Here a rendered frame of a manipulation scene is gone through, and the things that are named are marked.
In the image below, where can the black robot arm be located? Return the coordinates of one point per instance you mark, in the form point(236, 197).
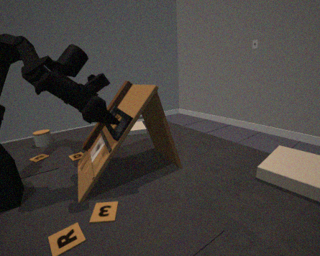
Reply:
point(55, 79)

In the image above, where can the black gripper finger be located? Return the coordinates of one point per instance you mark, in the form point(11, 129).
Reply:
point(105, 116)

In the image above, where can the white paper label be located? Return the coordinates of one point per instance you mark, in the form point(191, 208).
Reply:
point(95, 151)

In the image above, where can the grey cylinder with tan lid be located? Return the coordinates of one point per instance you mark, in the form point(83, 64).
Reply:
point(42, 138)

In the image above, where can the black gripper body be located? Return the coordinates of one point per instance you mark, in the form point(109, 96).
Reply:
point(86, 104)

